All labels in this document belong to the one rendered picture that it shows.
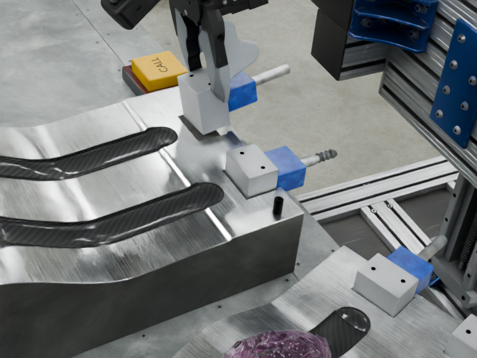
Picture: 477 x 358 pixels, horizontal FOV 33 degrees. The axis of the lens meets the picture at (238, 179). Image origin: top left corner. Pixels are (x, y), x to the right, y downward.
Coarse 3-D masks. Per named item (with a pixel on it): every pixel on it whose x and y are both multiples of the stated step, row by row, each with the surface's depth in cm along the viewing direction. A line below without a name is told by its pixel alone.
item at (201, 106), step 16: (192, 80) 91; (208, 80) 91; (240, 80) 92; (256, 80) 94; (192, 96) 90; (208, 96) 89; (240, 96) 92; (256, 96) 93; (192, 112) 92; (208, 112) 90; (224, 112) 92; (208, 128) 92
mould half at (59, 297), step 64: (0, 128) 90; (64, 128) 93; (128, 128) 94; (0, 192) 79; (64, 192) 85; (128, 192) 85; (0, 256) 71; (64, 256) 76; (128, 256) 79; (192, 256) 79; (256, 256) 85; (0, 320) 71; (64, 320) 75; (128, 320) 80
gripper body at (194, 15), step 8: (176, 0) 87; (184, 0) 85; (192, 0) 83; (208, 0) 83; (216, 0) 83; (224, 0) 84; (232, 0) 85; (240, 0) 85; (248, 0) 85; (256, 0) 85; (264, 0) 86; (184, 8) 86; (192, 8) 83; (200, 8) 82; (216, 8) 83; (224, 8) 85; (232, 8) 85; (240, 8) 86; (248, 8) 85; (192, 16) 84; (200, 16) 83; (200, 24) 85
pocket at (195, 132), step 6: (186, 120) 97; (186, 126) 97; (192, 126) 98; (192, 132) 98; (198, 132) 98; (210, 132) 98; (216, 132) 96; (222, 132) 96; (198, 138) 97; (204, 138) 97; (210, 138) 97
